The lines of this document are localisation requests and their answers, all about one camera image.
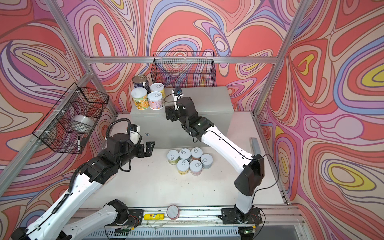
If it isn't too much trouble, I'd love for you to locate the pink can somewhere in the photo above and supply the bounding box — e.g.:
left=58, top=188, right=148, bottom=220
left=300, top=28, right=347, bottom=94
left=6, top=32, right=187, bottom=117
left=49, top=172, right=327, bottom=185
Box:
left=148, top=92, right=164, bottom=111

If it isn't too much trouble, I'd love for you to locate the yellow can pull tab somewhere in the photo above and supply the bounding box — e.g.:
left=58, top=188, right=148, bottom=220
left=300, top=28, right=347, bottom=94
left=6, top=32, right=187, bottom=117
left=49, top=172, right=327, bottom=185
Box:
left=150, top=83, right=165, bottom=97

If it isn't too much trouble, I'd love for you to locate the orange pink can pull tab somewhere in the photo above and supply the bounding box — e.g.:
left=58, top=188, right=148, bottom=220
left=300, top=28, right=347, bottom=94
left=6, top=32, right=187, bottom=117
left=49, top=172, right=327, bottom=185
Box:
left=191, top=148, right=203, bottom=161

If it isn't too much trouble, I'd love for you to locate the yellow green can plastic lid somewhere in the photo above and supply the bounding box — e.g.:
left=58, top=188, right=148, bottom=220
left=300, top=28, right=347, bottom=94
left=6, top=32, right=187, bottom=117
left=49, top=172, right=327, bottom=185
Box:
left=131, top=87, right=150, bottom=110

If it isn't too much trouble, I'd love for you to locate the dark blue tin can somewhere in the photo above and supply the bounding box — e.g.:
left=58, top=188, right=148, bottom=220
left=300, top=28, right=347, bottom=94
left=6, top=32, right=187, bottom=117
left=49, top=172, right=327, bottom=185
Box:
left=132, top=75, right=151, bottom=94

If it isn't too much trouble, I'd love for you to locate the teal can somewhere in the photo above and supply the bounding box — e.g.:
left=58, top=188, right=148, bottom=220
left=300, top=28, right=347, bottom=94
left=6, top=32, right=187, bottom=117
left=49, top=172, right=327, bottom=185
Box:
left=200, top=154, right=213, bottom=169

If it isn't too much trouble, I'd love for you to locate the pink can fruit print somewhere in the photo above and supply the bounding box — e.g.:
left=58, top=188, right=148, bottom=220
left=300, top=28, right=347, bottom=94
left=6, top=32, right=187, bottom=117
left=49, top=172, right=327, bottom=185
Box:
left=190, top=160, right=203, bottom=176

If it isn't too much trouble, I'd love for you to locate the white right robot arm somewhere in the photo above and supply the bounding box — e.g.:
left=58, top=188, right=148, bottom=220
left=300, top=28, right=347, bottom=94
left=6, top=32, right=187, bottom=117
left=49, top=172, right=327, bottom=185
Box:
left=166, top=94, right=265, bottom=224

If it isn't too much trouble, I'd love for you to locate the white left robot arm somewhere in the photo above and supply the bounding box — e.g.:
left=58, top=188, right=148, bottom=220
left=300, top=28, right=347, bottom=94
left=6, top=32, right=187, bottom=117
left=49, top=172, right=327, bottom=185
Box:
left=11, top=133, right=155, bottom=240

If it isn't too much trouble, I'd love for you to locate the grey metal cabinet box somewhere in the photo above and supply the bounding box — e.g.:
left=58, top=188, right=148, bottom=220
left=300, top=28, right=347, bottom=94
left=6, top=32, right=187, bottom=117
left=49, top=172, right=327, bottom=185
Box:
left=129, top=87, right=234, bottom=149

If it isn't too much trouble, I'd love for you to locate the black marker in basket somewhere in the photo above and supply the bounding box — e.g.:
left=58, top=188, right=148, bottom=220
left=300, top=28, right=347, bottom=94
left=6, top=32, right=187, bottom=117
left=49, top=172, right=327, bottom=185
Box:
left=77, top=136, right=82, bottom=153

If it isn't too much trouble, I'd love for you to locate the white roll in basket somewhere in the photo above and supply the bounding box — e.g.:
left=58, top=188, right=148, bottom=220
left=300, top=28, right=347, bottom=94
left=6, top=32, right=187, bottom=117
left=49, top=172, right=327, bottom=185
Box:
left=70, top=115, right=95, bottom=134

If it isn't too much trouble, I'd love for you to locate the teal can pull tab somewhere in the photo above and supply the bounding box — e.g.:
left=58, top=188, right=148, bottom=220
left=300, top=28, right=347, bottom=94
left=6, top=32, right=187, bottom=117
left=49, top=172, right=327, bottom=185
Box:
left=179, top=148, right=192, bottom=162

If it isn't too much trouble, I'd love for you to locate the green can pull tab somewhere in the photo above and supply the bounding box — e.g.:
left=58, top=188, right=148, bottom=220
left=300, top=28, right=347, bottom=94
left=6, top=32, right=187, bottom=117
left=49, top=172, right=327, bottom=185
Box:
left=167, top=150, right=180, bottom=165

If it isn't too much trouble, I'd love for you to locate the yellow can centre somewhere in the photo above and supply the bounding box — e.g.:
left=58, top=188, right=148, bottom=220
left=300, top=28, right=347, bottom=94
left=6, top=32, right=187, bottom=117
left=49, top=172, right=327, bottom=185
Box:
left=177, top=159, right=190, bottom=175

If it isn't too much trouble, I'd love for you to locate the black wire basket back wall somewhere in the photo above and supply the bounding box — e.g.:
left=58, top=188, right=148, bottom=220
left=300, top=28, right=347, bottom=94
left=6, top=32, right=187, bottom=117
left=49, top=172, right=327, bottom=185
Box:
left=151, top=50, right=216, bottom=88

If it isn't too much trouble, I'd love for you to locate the black wire basket wall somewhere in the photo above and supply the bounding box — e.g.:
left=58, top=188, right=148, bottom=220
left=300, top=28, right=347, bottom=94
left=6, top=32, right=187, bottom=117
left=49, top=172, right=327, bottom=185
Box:
left=151, top=50, right=216, bottom=88
left=33, top=83, right=109, bottom=154

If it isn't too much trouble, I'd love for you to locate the black wire basket left wall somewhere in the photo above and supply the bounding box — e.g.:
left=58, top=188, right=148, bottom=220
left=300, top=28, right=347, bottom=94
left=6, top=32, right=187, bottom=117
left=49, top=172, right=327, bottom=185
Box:
left=33, top=83, right=109, bottom=154

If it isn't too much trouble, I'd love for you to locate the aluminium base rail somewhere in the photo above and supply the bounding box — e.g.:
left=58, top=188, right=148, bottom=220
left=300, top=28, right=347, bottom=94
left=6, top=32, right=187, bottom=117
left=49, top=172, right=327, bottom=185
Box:
left=81, top=206, right=313, bottom=240

